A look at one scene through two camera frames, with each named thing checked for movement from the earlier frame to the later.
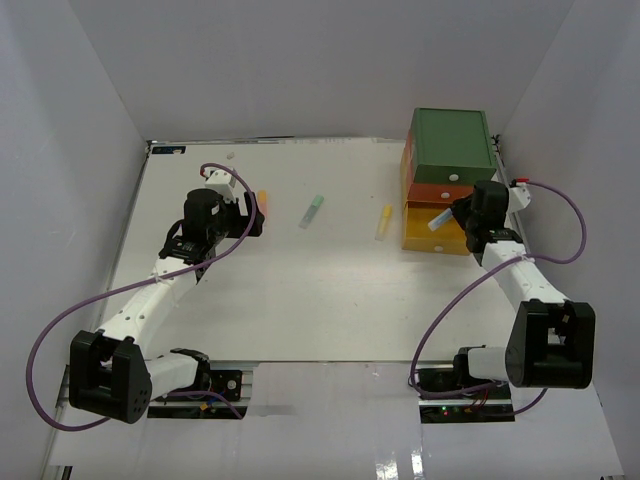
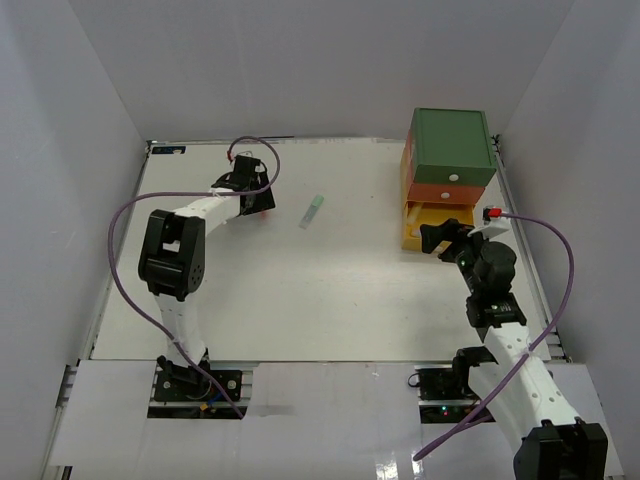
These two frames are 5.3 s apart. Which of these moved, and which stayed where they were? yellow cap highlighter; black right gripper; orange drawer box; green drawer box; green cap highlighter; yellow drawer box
Moved: yellow cap highlighter; black right gripper
Stayed: yellow drawer box; orange drawer box; green cap highlighter; green drawer box
